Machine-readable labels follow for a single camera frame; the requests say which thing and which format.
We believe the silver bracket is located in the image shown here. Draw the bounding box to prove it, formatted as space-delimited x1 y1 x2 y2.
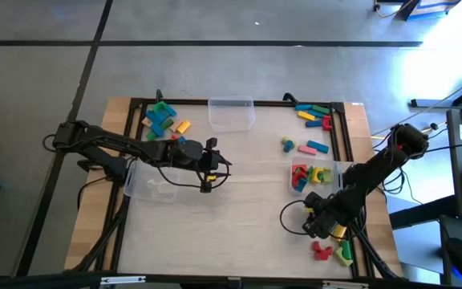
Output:
99 275 147 286
322 280 371 289

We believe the black desk leg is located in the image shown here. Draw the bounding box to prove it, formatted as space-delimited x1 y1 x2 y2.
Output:
410 67 462 110

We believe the blue and white box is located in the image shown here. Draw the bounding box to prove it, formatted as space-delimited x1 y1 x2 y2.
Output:
399 0 462 22

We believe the black aluminium table frame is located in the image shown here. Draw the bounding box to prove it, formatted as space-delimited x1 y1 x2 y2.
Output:
70 90 404 282

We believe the blue wide block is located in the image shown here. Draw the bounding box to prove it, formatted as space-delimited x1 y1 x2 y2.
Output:
145 109 167 125

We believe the clear plastic bin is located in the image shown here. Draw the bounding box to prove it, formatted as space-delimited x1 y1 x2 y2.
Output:
290 157 344 194
123 160 180 203
207 96 256 133

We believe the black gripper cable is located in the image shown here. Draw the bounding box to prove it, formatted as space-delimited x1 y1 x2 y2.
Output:
279 199 310 237
155 158 232 189

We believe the black cable bundle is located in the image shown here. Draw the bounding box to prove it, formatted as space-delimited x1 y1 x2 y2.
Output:
379 140 462 206

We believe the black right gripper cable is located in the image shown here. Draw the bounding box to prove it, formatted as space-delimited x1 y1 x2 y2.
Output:
279 199 310 237

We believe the black rig bar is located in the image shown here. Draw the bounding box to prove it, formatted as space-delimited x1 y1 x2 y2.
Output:
0 271 462 289

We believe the yellow arch block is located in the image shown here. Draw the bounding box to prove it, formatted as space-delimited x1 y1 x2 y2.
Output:
310 166 325 185

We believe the cable with yellow connector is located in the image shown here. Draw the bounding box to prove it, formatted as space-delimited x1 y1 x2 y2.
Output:
371 121 448 140

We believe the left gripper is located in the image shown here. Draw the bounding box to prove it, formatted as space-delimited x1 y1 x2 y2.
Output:
166 137 233 174

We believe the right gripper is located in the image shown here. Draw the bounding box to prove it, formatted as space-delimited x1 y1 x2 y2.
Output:
302 191 351 241

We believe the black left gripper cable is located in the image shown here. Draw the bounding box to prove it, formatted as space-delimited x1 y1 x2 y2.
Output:
155 158 232 189

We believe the yellow floor cable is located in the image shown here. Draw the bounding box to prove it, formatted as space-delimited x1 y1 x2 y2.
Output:
373 0 415 19

